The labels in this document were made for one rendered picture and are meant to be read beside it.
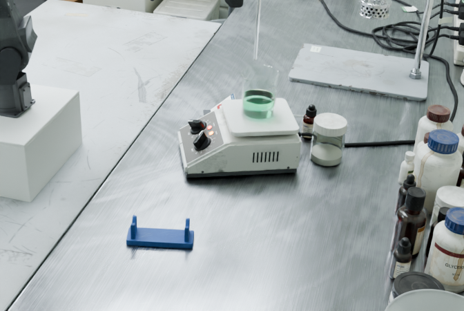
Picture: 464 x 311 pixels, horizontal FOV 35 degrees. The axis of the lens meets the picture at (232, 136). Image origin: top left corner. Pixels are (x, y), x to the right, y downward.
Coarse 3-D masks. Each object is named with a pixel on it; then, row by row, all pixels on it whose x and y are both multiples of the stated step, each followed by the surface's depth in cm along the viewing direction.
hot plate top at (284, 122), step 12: (228, 108) 131; (240, 108) 131; (276, 108) 132; (288, 108) 132; (228, 120) 127; (240, 120) 128; (252, 120) 128; (276, 120) 128; (288, 120) 128; (240, 132) 124; (252, 132) 124; (264, 132) 125; (276, 132) 125; (288, 132) 126
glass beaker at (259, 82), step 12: (252, 72) 129; (264, 72) 129; (276, 72) 127; (252, 84) 124; (264, 84) 124; (276, 84) 126; (252, 96) 125; (264, 96) 125; (252, 108) 126; (264, 108) 126; (264, 120) 128
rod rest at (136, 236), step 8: (136, 216) 111; (136, 224) 112; (128, 232) 112; (136, 232) 112; (144, 232) 112; (152, 232) 112; (160, 232) 112; (168, 232) 112; (176, 232) 112; (184, 232) 110; (192, 232) 113; (128, 240) 110; (136, 240) 110; (144, 240) 110; (152, 240) 111; (160, 240) 111; (168, 240) 111; (176, 240) 111; (184, 240) 110; (192, 240) 111; (184, 248) 111
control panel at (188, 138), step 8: (208, 120) 133; (216, 120) 132; (184, 128) 135; (216, 128) 130; (184, 136) 133; (192, 136) 131; (208, 136) 129; (216, 136) 128; (184, 144) 130; (192, 144) 129; (216, 144) 126; (184, 152) 129; (192, 152) 127; (200, 152) 126; (192, 160) 125
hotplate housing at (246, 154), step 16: (224, 128) 129; (224, 144) 125; (240, 144) 125; (256, 144) 125; (272, 144) 126; (288, 144) 126; (208, 160) 125; (224, 160) 126; (240, 160) 126; (256, 160) 127; (272, 160) 127; (288, 160) 128; (192, 176) 127; (208, 176) 127
